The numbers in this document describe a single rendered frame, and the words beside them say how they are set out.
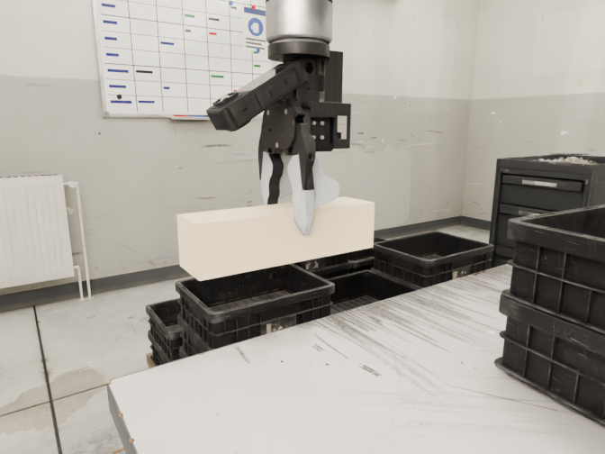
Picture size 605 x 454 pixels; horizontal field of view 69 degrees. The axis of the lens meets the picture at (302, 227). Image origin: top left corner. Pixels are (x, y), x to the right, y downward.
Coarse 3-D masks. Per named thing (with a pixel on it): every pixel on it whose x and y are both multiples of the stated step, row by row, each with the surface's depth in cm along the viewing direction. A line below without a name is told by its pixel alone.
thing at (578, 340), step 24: (504, 312) 62; (528, 312) 59; (504, 336) 64; (528, 336) 60; (552, 336) 58; (576, 336) 54; (600, 336) 51; (504, 360) 64; (528, 360) 61; (552, 360) 57; (576, 360) 55; (600, 360) 52; (528, 384) 62; (552, 384) 58; (576, 384) 55; (600, 384) 52; (576, 408) 55; (600, 408) 53
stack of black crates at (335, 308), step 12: (348, 276) 173; (360, 276) 177; (372, 276) 177; (384, 276) 172; (336, 288) 171; (348, 288) 174; (360, 288) 178; (372, 288) 178; (384, 288) 171; (396, 288) 166; (408, 288) 161; (336, 300) 172; (348, 300) 175; (360, 300) 175; (372, 300) 175; (336, 312) 164
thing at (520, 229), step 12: (600, 204) 72; (528, 216) 63; (540, 216) 63; (552, 216) 64; (564, 216) 66; (516, 228) 59; (528, 228) 57; (540, 228) 56; (552, 228) 56; (516, 240) 59; (528, 240) 58; (540, 240) 56; (552, 240) 55; (564, 240) 54; (576, 240) 52; (588, 240) 51; (600, 240) 50; (564, 252) 54; (576, 252) 52; (588, 252) 51; (600, 252) 50
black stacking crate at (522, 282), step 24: (576, 216) 67; (600, 216) 71; (528, 264) 59; (552, 264) 56; (576, 264) 54; (600, 264) 51; (528, 288) 60; (552, 288) 57; (576, 288) 54; (600, 288) 52; (552, 312) 56; (576, 312) 54; (600, 312) 52
